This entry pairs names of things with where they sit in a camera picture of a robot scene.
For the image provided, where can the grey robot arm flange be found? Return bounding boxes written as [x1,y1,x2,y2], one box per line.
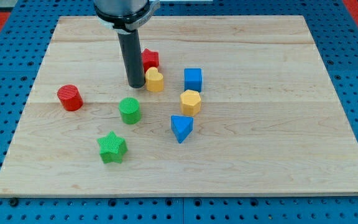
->
[93,0,160,35]

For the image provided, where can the blue triangle block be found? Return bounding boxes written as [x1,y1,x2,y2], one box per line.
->
[171,115,194,144]

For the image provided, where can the yellow hexagon block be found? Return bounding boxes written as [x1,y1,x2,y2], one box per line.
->
[180,90,201,116]

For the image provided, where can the blue cube block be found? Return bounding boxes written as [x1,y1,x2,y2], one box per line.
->
[184,68,203,92]

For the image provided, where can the yellow heart block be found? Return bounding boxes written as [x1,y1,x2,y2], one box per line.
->
[145,67,164,92]

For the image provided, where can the green cylinder block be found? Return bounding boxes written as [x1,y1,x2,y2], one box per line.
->
[119,98,141,124]

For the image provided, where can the light wooden board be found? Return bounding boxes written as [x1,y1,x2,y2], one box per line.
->
[0,16,358,198]

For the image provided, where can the red star block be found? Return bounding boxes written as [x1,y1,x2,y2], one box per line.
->
[141,49,159,72]

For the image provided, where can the green star block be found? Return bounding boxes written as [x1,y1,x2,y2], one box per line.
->
[97,131,127,164]

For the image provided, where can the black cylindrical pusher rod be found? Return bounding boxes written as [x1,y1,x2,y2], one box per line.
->
[118,30,145,88]

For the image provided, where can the red cylinder block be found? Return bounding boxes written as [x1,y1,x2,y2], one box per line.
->
[57,85,83,111]

